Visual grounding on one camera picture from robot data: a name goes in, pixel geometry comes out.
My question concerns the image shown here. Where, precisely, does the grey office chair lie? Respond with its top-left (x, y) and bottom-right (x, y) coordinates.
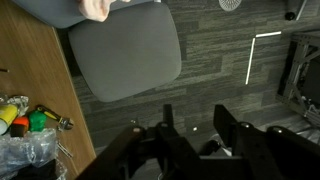
top-left (12, 0), bottom-right (182, 102)

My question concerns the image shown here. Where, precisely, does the yellow white bottle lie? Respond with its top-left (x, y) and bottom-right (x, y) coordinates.
top-left (0, 104), bottom-right (18, 134)

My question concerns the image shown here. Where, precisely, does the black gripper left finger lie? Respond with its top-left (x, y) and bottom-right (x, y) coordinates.
top-left (162, 104), bottom-right (174, 127)

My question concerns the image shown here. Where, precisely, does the green plastic toy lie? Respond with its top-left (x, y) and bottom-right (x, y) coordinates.
top-left (29, 111), bottom-right (46, 132)

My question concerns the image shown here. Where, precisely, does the yellow handled wrench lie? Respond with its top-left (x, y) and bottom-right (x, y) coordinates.
top-left (37, 105), bottom-right (74, 130)

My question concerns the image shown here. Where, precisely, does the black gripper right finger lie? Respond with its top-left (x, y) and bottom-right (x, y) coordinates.
top-left (213, 104), bottom-right (237, 148)

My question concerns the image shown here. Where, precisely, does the clear plastic bag pile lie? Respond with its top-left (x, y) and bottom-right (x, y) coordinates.
top-left (0, 128), bottom-right (57, 176)

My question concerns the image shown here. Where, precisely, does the peach printed towel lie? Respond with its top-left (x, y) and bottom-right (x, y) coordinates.
top-left (77, 0), bottom-right (131, 22)

